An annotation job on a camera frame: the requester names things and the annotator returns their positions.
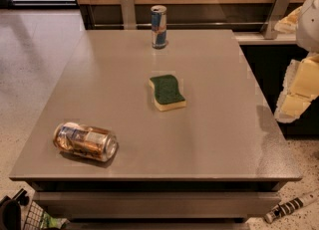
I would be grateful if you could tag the orange crushed soda can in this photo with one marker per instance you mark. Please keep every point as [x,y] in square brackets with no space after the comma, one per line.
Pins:
[86,141]

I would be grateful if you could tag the green yellow sponge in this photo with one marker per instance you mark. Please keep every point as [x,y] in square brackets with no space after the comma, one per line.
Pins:
[166,93]

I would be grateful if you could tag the black object bottom left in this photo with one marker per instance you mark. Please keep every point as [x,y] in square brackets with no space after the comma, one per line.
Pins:
[10,210]

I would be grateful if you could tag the left metal wall bracket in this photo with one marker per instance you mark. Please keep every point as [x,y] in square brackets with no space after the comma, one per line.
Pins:
[129,14]

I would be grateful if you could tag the wire mesh basket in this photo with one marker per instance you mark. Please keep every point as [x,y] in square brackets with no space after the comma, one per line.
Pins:
[36,218]

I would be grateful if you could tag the blue silver energy drink can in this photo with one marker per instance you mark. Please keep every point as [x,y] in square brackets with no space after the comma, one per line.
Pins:
[158,26]

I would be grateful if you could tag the black white striped tool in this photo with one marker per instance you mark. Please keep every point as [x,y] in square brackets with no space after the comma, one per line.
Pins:
[289,207]

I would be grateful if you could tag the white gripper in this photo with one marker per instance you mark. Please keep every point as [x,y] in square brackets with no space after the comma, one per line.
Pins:
[309,25]

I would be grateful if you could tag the right metal wall bracket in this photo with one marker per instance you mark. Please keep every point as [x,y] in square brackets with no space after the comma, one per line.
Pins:
[277,11]

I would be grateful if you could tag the metal wall bracket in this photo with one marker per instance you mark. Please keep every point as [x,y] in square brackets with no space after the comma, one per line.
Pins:
[129,14]
[277,11]

